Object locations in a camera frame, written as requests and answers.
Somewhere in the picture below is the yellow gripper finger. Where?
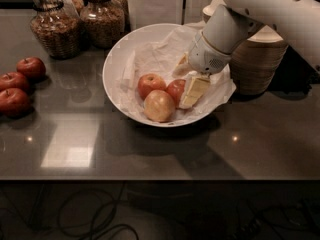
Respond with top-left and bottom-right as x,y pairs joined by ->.
179,75 -> 211,109
172,53 -> 195,78

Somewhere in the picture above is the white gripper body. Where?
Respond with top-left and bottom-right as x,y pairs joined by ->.
188,31 -> 231,74

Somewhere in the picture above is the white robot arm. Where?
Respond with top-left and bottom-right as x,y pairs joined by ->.
174,0 -> 320,91

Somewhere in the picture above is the right apple in bowl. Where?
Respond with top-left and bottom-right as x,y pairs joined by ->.
166,79 -> 186,107

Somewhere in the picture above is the left apple in bowl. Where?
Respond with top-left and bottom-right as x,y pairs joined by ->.
137,73 -> 167,99

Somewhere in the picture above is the white bowl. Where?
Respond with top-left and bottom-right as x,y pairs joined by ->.
101,23 -> 231,128

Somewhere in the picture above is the front yellow apple in bowl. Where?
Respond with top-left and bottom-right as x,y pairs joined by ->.
143,90 -> 176,123

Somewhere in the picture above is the back red apple on table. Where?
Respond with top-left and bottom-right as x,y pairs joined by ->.
16,57 -> 46,81

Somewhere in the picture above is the red apple on table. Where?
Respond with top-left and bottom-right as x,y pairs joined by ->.
0,88 -> 32,117
16,57 -> 46,81
0,72 -> 30,92

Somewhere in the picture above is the front red apple on table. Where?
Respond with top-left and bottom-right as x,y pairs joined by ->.
0,88 -> 32,117

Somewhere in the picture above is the middle red apple on table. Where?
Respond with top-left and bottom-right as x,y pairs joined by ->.
0,72 -> 30,92

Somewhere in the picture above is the white paper liner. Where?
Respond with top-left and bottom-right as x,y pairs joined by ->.
118,24 -> 236,127

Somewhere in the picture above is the back stack of paper bowls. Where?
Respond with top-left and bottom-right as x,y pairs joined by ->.
202,0 -> 225,23

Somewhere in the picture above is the stack of paper bowls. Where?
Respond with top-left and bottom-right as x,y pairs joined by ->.
202,0 -> 225,23
229,26 -> 288,95

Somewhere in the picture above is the front stack of paper bowls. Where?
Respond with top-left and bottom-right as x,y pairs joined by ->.
229,26 -> 288,95

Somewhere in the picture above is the right glass cereal jar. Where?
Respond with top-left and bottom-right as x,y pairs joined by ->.
80,0 -> 125,49

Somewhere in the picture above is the left glass cereal jar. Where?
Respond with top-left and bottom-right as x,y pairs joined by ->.
30,0 -> 81,59

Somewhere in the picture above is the black floor cable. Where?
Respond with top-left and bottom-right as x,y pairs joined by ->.
56,183 -> 141,240

